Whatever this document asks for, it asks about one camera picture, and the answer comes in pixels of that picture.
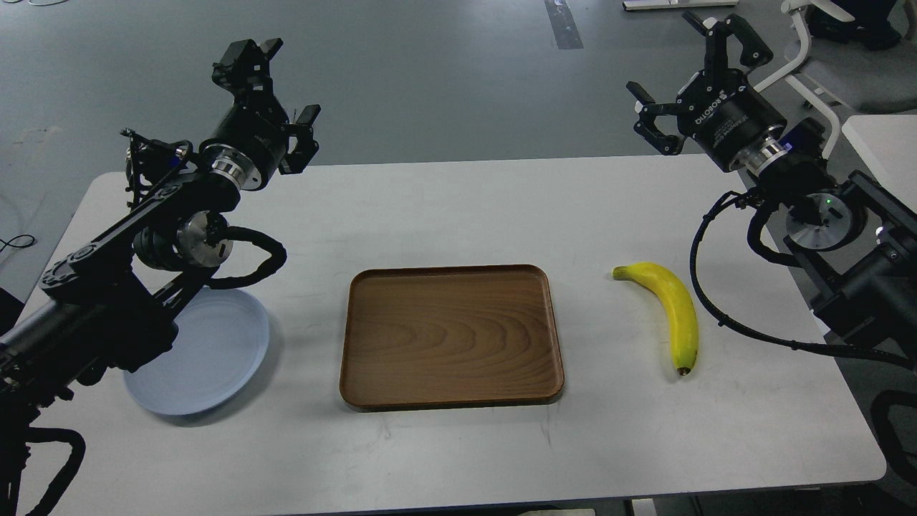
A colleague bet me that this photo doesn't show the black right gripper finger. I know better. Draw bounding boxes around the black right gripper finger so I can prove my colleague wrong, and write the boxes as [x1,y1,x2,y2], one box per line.
[626,81,688,156]
[683,10,774,90]

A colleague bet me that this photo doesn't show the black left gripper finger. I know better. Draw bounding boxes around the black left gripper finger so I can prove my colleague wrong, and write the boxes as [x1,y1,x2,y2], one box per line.
[212,38,284,107]
[279,104,322,176]

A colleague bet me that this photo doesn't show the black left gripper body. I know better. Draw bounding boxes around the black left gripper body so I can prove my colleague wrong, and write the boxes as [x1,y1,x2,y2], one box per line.
[200,86,302,191]

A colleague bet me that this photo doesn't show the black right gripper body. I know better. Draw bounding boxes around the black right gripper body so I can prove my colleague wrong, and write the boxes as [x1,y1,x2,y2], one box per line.
[676,68,787,172]

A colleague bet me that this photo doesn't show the light blue plate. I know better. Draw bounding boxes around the light blue plate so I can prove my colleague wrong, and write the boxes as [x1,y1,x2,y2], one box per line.
[123,288,271,417]

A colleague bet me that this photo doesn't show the yellow banana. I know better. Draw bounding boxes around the yellow banana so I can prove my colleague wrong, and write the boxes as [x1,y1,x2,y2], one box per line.
[610,262,700,378]

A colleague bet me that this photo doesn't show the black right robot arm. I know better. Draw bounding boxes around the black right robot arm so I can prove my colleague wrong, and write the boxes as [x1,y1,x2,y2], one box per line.
[626,1,915,372]

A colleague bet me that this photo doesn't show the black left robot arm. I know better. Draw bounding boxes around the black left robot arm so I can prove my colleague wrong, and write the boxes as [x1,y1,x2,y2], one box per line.
[1,38,321,515]

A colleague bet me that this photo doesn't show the white office chair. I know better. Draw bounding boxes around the white office chair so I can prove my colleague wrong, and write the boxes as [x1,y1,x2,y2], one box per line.
[754,1,916,159]

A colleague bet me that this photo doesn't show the white side table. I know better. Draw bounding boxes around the white side table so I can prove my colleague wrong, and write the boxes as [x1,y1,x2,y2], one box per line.
[842,113,916,211]

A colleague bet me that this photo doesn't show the brown wooden tray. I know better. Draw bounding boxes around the brown wooden tray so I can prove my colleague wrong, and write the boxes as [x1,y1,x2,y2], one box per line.
[340,264,565,411]

